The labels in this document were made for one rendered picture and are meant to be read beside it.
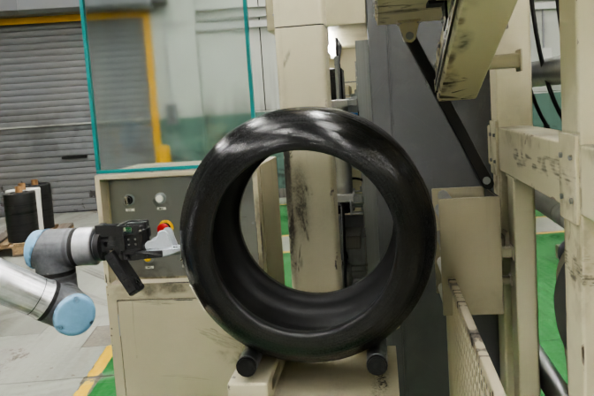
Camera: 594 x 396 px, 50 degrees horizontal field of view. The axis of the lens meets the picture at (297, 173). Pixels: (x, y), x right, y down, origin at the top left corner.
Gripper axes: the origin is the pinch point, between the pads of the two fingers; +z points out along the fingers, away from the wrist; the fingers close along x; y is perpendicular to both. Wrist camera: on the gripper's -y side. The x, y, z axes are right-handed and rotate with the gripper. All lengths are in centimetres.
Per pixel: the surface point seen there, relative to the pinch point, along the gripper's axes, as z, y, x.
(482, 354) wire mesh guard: 62, -14, -29
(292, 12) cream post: 26, 55, 27
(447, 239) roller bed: 62, -4, 19
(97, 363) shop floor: -128, -114, 209
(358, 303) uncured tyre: 39.0, -18.4, 14.6
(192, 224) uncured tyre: 6.5, 8.2, -11.0
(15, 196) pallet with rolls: -357, -47, 515
